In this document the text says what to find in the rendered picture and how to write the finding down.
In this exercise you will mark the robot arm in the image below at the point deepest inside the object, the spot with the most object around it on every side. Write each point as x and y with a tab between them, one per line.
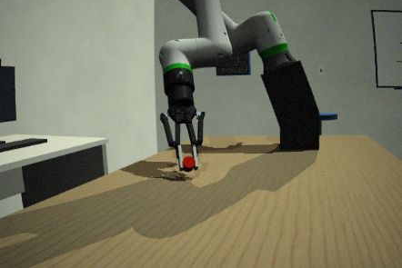
213	48

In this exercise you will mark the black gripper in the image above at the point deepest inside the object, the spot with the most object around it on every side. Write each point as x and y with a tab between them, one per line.
181	110

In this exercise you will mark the red short cylinder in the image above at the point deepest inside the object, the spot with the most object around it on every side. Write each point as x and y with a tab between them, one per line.
188	163

